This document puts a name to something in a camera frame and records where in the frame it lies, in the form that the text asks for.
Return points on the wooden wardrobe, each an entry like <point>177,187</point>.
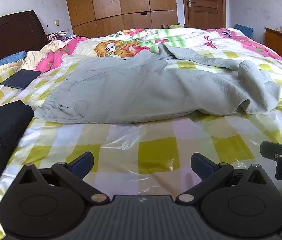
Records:
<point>121,2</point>

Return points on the white striped bag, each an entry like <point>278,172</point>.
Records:
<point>58,35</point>

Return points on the blue pillow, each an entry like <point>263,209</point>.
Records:
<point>3,61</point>

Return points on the wooden door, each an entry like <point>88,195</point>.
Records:
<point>206,5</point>

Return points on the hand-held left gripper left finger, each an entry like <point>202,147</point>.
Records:
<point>82,164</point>

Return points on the yellow checked plastic sheet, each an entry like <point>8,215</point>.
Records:
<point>156,150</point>

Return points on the green item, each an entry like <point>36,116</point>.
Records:
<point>175,26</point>

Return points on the beige wall switch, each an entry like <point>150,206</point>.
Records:
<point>57,22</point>

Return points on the grey pants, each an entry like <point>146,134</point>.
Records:
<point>136,87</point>

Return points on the dark wooden headboard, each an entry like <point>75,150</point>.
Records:
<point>8,35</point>

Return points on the cartoon printed quilt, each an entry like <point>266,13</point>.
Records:
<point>121,47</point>

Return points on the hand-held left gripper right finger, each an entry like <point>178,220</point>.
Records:
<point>201,165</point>

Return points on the black folded cloth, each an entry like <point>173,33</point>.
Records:
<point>3,132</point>

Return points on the dark blue notebook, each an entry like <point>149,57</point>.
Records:
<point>21,78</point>

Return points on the blue foam mat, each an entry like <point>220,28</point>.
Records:
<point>243,31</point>

